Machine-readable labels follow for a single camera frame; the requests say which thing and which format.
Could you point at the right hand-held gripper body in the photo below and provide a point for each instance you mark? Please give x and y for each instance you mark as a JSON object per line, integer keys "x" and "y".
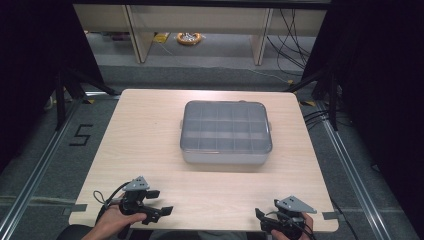
{"x": 290, "y": 213}

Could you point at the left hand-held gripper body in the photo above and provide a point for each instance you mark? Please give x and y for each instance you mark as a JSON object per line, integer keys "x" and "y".
{"x": 134, "y": 200}

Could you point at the grey compartment box clear lid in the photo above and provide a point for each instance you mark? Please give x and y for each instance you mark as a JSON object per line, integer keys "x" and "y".
{"x": 225, "y": 130}

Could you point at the person's right hand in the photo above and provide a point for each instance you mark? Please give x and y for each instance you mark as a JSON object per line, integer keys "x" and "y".
{"x": 307, "y": 225}

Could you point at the person's left hand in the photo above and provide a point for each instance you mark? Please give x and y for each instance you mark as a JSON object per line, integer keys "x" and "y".
{"x": 115, "y": 220}

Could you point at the grey tape strip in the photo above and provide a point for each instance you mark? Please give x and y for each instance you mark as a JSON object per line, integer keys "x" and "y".
{"x": 76, "y": 208}
{"x": 332, "y": 215}

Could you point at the black tape floor mark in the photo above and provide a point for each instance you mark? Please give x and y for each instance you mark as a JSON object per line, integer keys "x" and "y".
{"x": 81, "y": 135}

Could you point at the yellow black floor tape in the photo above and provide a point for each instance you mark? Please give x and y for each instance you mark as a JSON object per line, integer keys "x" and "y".
{"x": 308, "y": 103}
{"x": 88, "y": 101}

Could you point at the black tripod stand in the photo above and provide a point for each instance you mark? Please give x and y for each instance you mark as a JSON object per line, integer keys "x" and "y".
{"x": 71, "y": 88}
{"x": 328, "y": 93}

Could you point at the yellow flat object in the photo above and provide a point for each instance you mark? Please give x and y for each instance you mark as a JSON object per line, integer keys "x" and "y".
{"x": 161, "y": 37}

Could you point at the black curtain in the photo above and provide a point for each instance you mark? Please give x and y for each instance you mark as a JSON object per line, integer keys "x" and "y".
{"x": 30, "y": 66}
{"x": 383, "y": 83}

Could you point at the aluminium floor rail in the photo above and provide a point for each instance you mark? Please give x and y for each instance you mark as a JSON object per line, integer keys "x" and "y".
{"x": 36, "y": 173}
{"x": 353, "y": 180}

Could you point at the white desk frame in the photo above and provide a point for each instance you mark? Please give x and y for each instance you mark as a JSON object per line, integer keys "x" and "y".
{"x": 200, "y": 20}

